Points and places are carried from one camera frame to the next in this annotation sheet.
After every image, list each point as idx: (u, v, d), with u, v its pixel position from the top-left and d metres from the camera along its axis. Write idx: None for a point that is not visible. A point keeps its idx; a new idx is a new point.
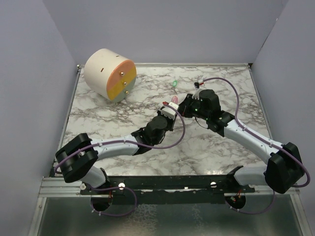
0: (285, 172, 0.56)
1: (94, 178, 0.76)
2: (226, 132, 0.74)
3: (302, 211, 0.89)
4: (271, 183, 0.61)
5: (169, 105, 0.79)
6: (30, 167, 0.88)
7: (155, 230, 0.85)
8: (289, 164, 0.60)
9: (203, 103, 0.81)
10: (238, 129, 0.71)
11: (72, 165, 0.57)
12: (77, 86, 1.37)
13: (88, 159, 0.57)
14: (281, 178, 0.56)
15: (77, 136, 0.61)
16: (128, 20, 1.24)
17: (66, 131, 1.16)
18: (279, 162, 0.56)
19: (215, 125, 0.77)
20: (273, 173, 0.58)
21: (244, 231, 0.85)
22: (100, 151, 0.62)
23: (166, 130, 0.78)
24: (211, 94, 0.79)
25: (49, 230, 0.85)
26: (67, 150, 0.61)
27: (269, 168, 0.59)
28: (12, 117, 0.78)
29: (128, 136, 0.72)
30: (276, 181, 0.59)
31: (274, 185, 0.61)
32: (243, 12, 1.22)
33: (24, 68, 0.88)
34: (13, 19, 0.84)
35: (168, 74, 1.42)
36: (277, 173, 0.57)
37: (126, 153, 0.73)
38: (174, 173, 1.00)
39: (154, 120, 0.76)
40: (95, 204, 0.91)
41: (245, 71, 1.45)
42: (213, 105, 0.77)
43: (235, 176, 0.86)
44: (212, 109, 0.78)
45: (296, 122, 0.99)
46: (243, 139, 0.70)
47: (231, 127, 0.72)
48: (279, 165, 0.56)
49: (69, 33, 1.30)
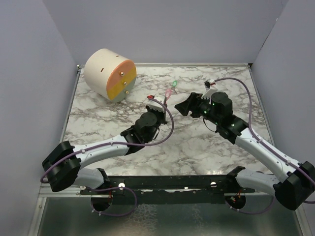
0: (299, 191, 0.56)
1: (90, 181, 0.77)
2: (238, 141, 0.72)
3: (302, 211, 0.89)
4: (281, 198, 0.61)
5: (154, 100, 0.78)
6: (30, 167, 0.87)
7: (155, 230, 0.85)
8: (302, 182, 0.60)
9: (215, 107, 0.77)
10: (252, 140, 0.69)
11: (56, 175, 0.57)
12: (77, 86, 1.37)
13: (71, 167, 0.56)
14: (295, 197, 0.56)
15: (59, 145, 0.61)
16: (127, 19, 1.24)
17: (66, 131, 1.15)
18: (296, 182, 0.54)
19: (226, 131, 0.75)
20: (287, 191, 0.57)
21: (245, 231, 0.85)
22: (83, 158, 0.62)
23: (157, 127, 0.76)
24: (225, 98, 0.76)
25: (49, 230, 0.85)
26: (52, 159, 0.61)
27: (283, 187, 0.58)
28: (12, 117, 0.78)
29: (115, 137, 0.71)
30: (288, 198, 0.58)
31: (283, 201, 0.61)
32: (243, 12, 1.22)
33: (24, 68, 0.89)
34: (13, 19, 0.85)
35: (168, 74, 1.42)
36: (292, 193, 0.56)
37: (116, 154, 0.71)
38: (174, 173, 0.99)
39: (142, 117, 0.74)
40: (95, 204, 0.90)
41: (245, 71, 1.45)
42: (226, 111, 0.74)
43: (236, 178, 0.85)
44: (224, 114, 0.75)
45: (296, 121, 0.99)
46: (257, 152, 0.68)
47: (245, 137, 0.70)
48: (296, 186, 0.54)
49: (69, 33, 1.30)
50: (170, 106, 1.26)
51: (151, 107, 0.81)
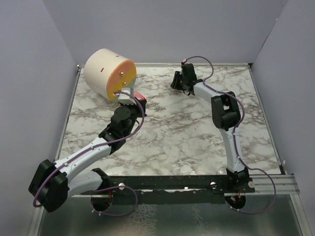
0: (221, 108, 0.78)
1: (86, 186, 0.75)
2: (195, 89, 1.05)
3: (302, 211, 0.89)
4: (216, 121, 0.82)
5: (123, 93, 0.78)
6: (30, 167, 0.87)
7: (155, 230, 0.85)
8: (230, 108, 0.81)
9: (182, 72, 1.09)
10: (202, 86, 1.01)
11: (47, 195, 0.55)
12: (77, 86, 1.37)
13: (58, 183, 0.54)
14: (219, 112, 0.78)
15: (40, 165, 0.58)
16: (128, 19, 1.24)
17: (66, 131, 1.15)
18: (217, 100, 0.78)
19: (188, 86, 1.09)
20: (214, 110, 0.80)
21: (244, 231, 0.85)
22: (68, 170, 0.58)
23: (133, 119, 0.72)
24: (190, 65, 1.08)
25: (49, 230, 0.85)
26: (38, 181, 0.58)
27: (213, 108, 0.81)
28: (12, 117, 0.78)
29: (95, 140, 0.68)
30: (216, 117, 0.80)
31: (217, 125, 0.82)
32: (243, 12, 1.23)
33: (24, 68, 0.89)
34: (13, 19, 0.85)
35: (168, 74, 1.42)
36: (216, 109, 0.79)
37: (101, 157, 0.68)
38: (174, 173, 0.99)
39: (115, 113, 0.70)
40: (95, 204, 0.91)
41: (245, 71, 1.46)
42: (188, 72, 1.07)
43: (232, 170, 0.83)
44: (188, 75, 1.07)
45: (296, 121, 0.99)
46: (203, 92, 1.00)
47: (198, 84, 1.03)
48: (217, 102, 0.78)
49: (69, 33, 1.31)
50: (170, 106, 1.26)
51: (124, 103, 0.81)
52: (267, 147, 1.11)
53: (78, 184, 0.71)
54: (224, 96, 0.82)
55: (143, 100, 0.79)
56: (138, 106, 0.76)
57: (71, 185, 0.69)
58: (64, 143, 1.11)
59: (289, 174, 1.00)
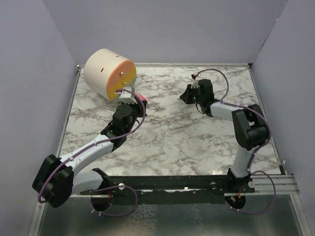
0: (245, 123, 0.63)
1: (87, 184, 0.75)
2: (212, 109, 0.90)
3: (302, 211, 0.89)
4: (239, 139, 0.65)
5: (125, 90, 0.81)
6: (30, 167, 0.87)
7: (155, 230, 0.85)
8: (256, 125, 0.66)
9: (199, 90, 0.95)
10: (219, 103, 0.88)
11: (52, 191, 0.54)
12: (77, 86, 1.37)
13: (64, 176, 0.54)
14: (243, 126, 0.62)
15: (45, 161, 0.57)
16: (127, 20, 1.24)
17: (66, 131, 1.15)
18: (240, 113, 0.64)
19: (205, 108, 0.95)
20: (236, 125, 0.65)
21: (245, 231, 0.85)
22: (73, 164, 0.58)
23: (133, 117, 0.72)
24: (207, 82, 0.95)
25: (49, 230, 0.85)
26: (42, 176, 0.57)
27: (234, 123, 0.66)
28: (12, 117, 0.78)
29: (97, 137, 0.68)
30: (238, 133, 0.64)
31: (241, 144, 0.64)
32: (243, 12, 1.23)
33: (23, 67, 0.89)
34: (13, 18, 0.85)
35: (168, 74, 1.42)
36: (238, 124, 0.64)
37: (102, 154, 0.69)
38: (174, 173, 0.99)
39: (117, 110, 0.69)
40: (96, 204, 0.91)
41: (245, 71, 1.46)
42: (207, 92, 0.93)
43: (232, 170, 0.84)
44: (205, 95, 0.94)
45: (296, 121, 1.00)
46: (220, 111, 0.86)
47: (215, 103, 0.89)
48: (239, 115, 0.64)
49: (69, 33, 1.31)
50: (170, 106, 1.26)
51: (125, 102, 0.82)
52: (267, 148, 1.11)
53: (80, 181, 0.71)
54: (245, 110, 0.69)
55: (143, 100, 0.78)
56: (139, 105, 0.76)
57: (75, 182, 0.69)
58: (64, 143, 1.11)
59: (289, 174, 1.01)
